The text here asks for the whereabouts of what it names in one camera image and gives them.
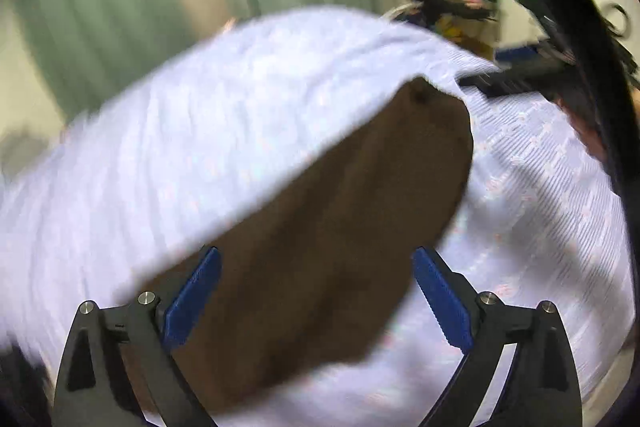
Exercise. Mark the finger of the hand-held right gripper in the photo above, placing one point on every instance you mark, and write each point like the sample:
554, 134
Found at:
500, 83

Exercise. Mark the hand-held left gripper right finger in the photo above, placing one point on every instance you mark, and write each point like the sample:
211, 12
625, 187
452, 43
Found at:
442, 302

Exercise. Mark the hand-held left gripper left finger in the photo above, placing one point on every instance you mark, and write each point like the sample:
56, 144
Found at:
192, 302

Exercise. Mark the brown pants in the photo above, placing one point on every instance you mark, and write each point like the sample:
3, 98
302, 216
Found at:
320, 227

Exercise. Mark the person's right forearm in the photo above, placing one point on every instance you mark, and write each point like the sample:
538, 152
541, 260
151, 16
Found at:
587, 132

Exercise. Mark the cardboard box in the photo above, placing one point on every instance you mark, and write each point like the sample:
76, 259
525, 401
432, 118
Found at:
470, 38

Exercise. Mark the white patterned bed sheet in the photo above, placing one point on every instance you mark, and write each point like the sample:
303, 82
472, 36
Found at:
210, 117

